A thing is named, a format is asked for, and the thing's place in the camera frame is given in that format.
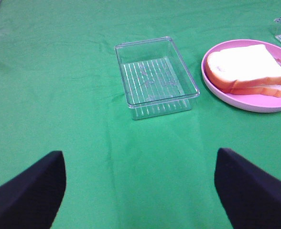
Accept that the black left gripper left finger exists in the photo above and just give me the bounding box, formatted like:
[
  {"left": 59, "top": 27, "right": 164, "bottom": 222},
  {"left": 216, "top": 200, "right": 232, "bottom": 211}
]
[{"left": 0, "top": 151, "right": 66, "bottom": 229}]

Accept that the green tablecloth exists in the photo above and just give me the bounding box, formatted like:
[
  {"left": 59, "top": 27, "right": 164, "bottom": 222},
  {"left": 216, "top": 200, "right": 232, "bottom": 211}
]
[{"left": 0, "top": 0, "right": 281, "bottom": 229}]

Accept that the clear left plastic container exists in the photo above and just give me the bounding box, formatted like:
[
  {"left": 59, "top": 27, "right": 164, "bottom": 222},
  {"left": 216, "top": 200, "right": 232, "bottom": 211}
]
[{"left": 115, "top": 37, "right": 200, "bottom": 120}]

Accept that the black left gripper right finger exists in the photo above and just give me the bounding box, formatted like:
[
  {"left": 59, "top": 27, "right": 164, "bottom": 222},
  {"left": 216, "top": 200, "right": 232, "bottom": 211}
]
[{"left": 214, "top": 148, "right": 281, "bottom": 229}]

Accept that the pink round plate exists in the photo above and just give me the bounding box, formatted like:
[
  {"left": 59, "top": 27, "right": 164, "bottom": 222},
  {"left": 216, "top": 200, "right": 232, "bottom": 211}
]
[{"left": 201, "top": 39, "right": 281, "bottom": 113}]

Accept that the white bread slice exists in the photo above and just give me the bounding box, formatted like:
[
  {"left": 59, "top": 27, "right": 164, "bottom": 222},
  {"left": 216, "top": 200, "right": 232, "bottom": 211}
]
[
  {"left": 219, "top": 84, "right": 281, "bottom": 98},
  {"left": 205, "top": 44, "right": 281, "bottom": 90}
]

